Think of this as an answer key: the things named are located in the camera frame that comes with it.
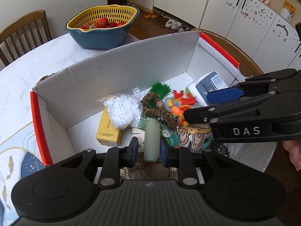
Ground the yellow small carton box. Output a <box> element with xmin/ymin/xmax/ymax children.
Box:
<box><xmin>96</xmin><ymin>108</ymin><xmax>122</xmax><ymax>147</ymax></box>

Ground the brown braided scrunchie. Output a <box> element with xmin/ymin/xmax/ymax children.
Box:
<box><xmin>140</xmin><ymin>92</ymin><xmax>178</xmax><ymax>130</ymax></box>

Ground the red cardboard shoe box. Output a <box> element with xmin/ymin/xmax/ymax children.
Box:
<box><xmin>30</xmin><ymin>31</ymin><xmax>278</xmax><ymax>173</ymax></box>

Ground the navy white wipes pack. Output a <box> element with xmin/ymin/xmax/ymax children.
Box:
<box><xmin>185</xmin><ymin>71</ymin><xmax>228</xmax><ymax>106</ymax></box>

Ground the black items plastic bag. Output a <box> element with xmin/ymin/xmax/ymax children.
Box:
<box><xmin>211</xmin><ymin>143</ymin><xmax>230</xmax><ymax>157</ymax></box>

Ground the silver foil snack pouch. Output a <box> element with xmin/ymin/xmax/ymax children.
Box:
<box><xmin>120</xmin><ymin>164</ymin><xmax>178</xmax><ymax>180</ymax></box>

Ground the white wall cabinet unit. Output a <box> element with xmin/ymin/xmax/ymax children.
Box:
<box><xmin>131</xmin><ymin>0</ymin><xmax>301</xmax><ymax>73</ymax></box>

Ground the orange plush toy keychain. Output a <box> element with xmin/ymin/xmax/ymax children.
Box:
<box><xmin>165</xmin><ymin>90</ymin><xmax>196</xmax><ymax>127</ymax></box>

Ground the brown wooden chair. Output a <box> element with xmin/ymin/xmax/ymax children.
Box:
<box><xmin>1</xmin><ymin>10</ymin><xmax>52</xmax><ymax>66</ymax></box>

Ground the white beads plastic bag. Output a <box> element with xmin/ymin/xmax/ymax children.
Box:
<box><xmin>97</xmin><ymin>93</ymin><xmax>143</xmax><ymax>130</ymax></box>

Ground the pale green tube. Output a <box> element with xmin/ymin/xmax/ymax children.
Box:
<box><xmin>144</xmin><ymin>118</ymin><xmax>160</xmax><ymax>163</ymax></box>

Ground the yellow and blue colander basket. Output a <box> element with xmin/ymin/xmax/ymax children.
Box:
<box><xmin>65</xmin><ymin>5</ymin><xmax>140</xmax><ymax>50</ymax></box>

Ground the person's right hand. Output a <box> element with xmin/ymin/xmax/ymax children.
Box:
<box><xmin>283</xmin><ymin>139</ymin><xmax>301</xmax><ymax>171</ymax></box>

